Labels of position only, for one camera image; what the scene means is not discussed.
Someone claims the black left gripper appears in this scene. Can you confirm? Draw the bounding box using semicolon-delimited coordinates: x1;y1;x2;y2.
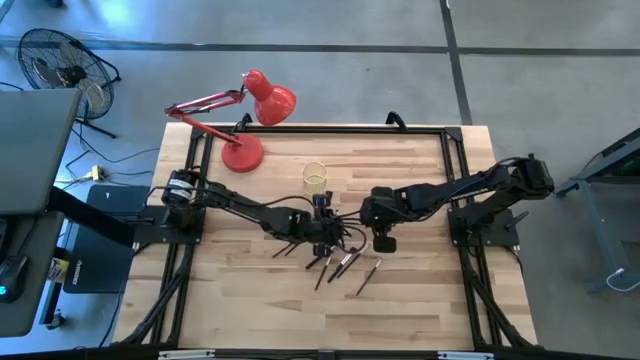
299;191;351;257

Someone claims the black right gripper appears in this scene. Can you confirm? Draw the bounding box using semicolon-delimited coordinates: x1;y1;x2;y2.
358;185;402;254

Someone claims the long black-handled makeup brush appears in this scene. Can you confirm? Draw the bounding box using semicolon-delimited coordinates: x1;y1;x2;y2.
314;248;335;292

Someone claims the red desk lamp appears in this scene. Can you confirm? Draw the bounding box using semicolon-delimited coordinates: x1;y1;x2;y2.
164;68;298;174

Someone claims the white label strip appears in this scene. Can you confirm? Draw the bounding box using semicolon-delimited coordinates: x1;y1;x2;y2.
158;349;216;360
437;351;495;360

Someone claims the black computer case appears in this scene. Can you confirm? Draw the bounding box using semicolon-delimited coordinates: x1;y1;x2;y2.
63;184;151;295

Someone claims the black desk leg beam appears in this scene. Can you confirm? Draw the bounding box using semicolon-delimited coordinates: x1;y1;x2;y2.
47;185;137;249

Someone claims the grey desk top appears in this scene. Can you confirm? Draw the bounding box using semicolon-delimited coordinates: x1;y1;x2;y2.
0;88;84;216

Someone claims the black floor fan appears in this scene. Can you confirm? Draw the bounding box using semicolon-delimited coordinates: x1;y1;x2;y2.
17;28;122;140

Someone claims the dark grey desk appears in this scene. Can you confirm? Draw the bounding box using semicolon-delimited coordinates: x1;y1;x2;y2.
0;212;66;339

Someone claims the black computer mouse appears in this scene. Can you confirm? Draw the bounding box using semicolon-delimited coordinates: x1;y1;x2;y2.
0;254;29;304

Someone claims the gold wire cup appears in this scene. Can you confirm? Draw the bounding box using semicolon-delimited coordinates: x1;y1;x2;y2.
301;160;329;197

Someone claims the black aluminium table frame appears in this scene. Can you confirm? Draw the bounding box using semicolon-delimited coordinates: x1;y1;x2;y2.
117;110;539;357

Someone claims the grey desk leg frame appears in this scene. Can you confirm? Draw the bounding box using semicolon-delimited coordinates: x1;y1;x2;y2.
554;127;640;294

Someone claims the white floor cable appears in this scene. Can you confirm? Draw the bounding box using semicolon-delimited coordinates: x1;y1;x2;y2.
606;267;640;293

